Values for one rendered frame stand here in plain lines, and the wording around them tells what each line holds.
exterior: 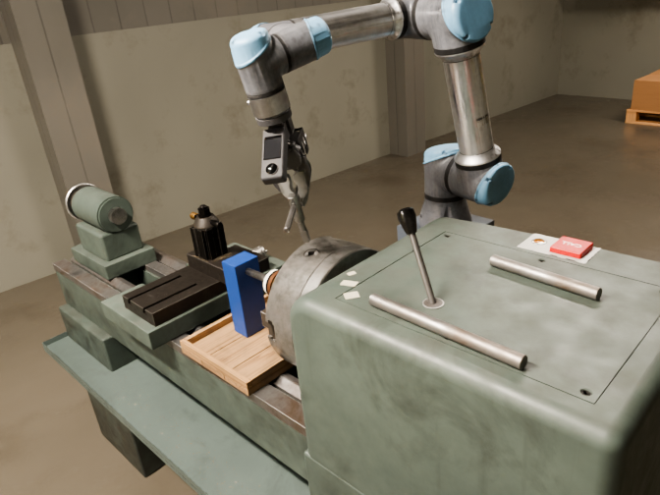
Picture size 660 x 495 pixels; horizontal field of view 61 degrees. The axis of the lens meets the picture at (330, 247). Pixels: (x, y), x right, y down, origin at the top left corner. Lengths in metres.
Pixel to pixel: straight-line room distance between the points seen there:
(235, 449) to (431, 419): 0.97
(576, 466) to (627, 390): 0.12
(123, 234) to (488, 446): 1.63
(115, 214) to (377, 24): 1.20
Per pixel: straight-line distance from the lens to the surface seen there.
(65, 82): 4.18
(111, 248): 2.19
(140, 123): 4.65
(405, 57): 6.01
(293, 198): 1.14
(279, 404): 1.40
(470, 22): 1.32
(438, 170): 1.55
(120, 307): 1.84
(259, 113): 1.10
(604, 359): 0.88
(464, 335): 0.86
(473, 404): 0.84
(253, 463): 1.74
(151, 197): 4.77
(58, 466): 2.83
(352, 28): 1.32
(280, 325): 1.21
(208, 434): 1.86
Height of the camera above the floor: 1.76
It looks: 25 degrees down
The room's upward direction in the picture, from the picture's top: 6 degrees counter-clockwise
